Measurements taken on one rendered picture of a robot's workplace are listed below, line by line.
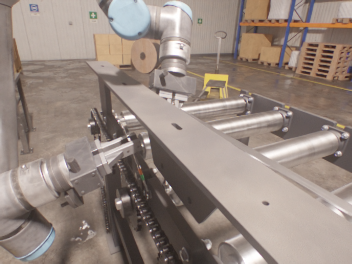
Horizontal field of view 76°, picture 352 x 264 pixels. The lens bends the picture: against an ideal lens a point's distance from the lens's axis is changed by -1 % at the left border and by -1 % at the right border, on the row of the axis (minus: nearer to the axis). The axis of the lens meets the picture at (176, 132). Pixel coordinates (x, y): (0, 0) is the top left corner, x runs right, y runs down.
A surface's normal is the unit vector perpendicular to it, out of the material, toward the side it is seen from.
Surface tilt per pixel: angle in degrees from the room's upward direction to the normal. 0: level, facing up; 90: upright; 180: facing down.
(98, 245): 0
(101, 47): 90
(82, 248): 0
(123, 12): 94
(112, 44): 90
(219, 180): 0
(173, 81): 64
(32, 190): 71
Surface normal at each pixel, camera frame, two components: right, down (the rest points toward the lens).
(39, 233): 0.96, 0.04
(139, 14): 0.13, 0.48
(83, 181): 0.44, 0.48
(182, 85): 0.42, -0.05
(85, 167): -0.16, -0.80
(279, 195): 0.03, -0.91
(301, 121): -0.89, 0.16
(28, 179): 0.13, -0.37
